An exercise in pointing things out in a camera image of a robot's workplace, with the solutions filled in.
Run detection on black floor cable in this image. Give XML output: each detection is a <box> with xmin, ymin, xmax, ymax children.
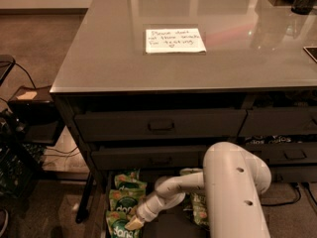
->
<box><xmin>261</xmin><ymin>181</ymin><xmax>302</xmax><ymax>207</ymax></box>

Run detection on dark snack bags in drawer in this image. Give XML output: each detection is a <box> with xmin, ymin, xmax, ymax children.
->
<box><xmin>243</xmin><ymin>134</ymin><xmax>317</xmax><ymax>145</ymax></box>

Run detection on top left drawer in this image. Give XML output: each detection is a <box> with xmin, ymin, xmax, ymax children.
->
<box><xmin>74</xmin><ymin>109</ymin><xmax>247</xmax><ymax>142</ymax></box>

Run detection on bottom right drawer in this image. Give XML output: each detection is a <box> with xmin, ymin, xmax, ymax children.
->
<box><xmin>270</xmin><ymin>166</ymin><xmax>317</xmax><ymax>182</ymax></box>

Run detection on top right drawer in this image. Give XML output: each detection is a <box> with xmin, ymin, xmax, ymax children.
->
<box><xmin>240</xmin><ymin>107</ymin><xmax>317</xmax><ymax>137</ymax></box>

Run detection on middle right drawer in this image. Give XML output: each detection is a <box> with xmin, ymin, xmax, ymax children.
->
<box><xmin>245</xmin><ymin>143</ymin><xmax>317</xmax><ymax>166</ymax></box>

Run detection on dark cabinet with glass top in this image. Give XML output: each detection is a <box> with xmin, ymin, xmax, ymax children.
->
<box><xmin>50</xmin><ymin>0</ymin><xmax>317</xmax><ymax>223</ymax></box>

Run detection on dark crate on floor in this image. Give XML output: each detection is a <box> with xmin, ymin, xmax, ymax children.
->
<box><xmin>0</xmin><ymin>143</ymin><xmax>36</xmax><ymax>197</ymax></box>

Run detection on green dang chip bag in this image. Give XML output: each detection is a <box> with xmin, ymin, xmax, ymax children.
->
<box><xmin>109</xmin><ymin>188</ymin><xmax>146</xmax><ymax>214</ymax></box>
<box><xmin>106</xmin><ymin>210</ymin><xmax>142</xmax><ymax>238</ymax></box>
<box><xmin>124</xmin><ymin>169</ymin><xmax>140</xmax><ymax>179</ymax></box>
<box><xmin>114</xmin><ymin>175</ymin><xmax>148</xmax><ymax>189</ymax></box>

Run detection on white handwritten paper note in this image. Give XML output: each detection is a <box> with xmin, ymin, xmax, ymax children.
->
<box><xmin>145</xmin><ymin>28</ymin><xmax>206</xmax><ymax>54</ymax></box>

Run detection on green kettle chip bag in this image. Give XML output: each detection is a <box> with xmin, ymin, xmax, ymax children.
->
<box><xmin>183</xmin><ymin>192</ymin><xmax>209</xmax><ymax>230</ymax></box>
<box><xmin>179</xmin><ymin>168</ymin><xmax>203</xmax><ymax>176</ymax></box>

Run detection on middle left drawer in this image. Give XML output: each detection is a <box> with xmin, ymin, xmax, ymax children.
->
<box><xmin>91</xmin><ymin>146</ymin><xmax>207</xmax><ymax>170</ymax></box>

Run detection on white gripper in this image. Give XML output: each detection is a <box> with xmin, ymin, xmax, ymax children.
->
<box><xmin>125</xmin><ymin>195</ymin><xmax>164</xmax><ymax>231</ymax></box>

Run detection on rear green Kettle chip bag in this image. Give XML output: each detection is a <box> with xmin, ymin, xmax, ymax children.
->
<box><xmin>179</xmin><ymin>168</ymin><xmax>203</xmax><ymax>176</ymax></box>

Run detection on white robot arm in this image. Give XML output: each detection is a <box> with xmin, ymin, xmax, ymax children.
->
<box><xmin>126</xmin><ymin>142</ymin><xmax>271</xmax><ymax>238</ymax></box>

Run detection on black box with label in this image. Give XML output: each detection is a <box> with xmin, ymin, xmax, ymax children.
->
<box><xmin>8</xmin><ymin>86</ymin><xmax>64</xmax><ymax>146</ymax></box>

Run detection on front green Kettle chip bag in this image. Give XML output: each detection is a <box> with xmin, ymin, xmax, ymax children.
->
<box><xmin>183</xmin><ymin>192</ymin><xmax>209</xmax><ymax>230</ymax></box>

